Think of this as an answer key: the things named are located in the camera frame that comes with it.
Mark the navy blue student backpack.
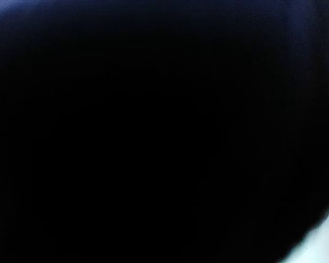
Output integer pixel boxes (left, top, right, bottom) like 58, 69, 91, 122
0, 1, 329, 262

